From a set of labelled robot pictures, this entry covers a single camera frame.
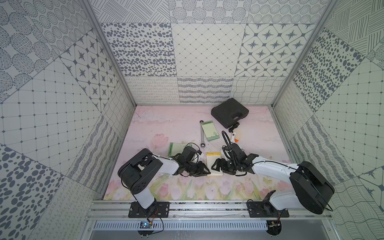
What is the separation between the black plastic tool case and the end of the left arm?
39cm

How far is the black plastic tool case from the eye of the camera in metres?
1.09

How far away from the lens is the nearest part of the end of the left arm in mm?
744
